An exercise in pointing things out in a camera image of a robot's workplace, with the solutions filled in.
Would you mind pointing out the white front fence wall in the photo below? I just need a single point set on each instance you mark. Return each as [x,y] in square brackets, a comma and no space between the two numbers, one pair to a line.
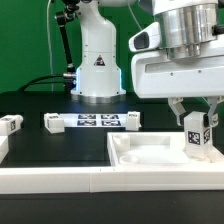
[107,179]

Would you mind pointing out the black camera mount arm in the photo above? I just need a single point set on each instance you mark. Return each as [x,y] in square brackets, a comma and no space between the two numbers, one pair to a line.
[62,18]

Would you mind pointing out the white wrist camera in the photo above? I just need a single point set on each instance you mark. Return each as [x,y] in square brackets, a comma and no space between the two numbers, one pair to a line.
[147,39]

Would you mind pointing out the white fence wall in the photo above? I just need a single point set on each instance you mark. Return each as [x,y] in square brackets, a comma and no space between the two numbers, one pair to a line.
[4,149]
[107,179]

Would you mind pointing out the fiducial marker sheet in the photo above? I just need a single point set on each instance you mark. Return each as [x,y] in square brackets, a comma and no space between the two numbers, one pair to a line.
[93,120]

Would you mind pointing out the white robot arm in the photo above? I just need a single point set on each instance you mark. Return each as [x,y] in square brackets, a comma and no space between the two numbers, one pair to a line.
[179,55]

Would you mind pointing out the white left fence wall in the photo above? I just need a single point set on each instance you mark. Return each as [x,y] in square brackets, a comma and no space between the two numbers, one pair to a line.
[4,149]

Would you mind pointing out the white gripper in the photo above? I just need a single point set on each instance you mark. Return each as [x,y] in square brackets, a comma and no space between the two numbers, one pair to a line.
[154,76]

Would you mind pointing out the white square table top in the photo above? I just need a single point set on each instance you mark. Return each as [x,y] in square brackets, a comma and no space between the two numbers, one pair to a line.
[153,148]

